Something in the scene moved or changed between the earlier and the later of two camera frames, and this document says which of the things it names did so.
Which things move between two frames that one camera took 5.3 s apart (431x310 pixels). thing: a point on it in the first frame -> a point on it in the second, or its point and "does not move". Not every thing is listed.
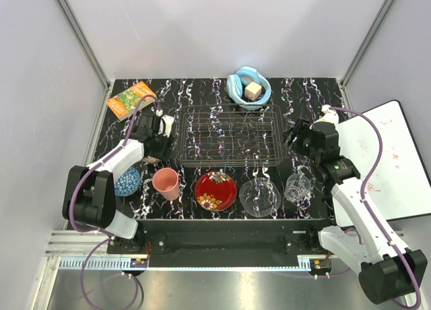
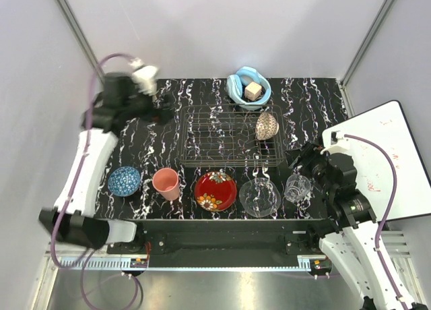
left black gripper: (163, 153) -> (164, 115)
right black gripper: (302, 129) -> (309, 152)
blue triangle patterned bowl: (127, 182) does not move
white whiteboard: (398, 182) does not move
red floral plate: (215, 191) does not move
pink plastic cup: (165, 180) does not move
